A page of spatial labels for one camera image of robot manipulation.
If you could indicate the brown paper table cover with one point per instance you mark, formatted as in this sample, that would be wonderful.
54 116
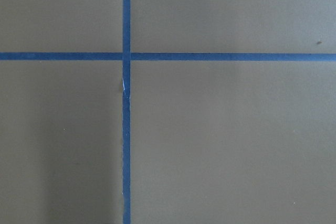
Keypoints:
232 121

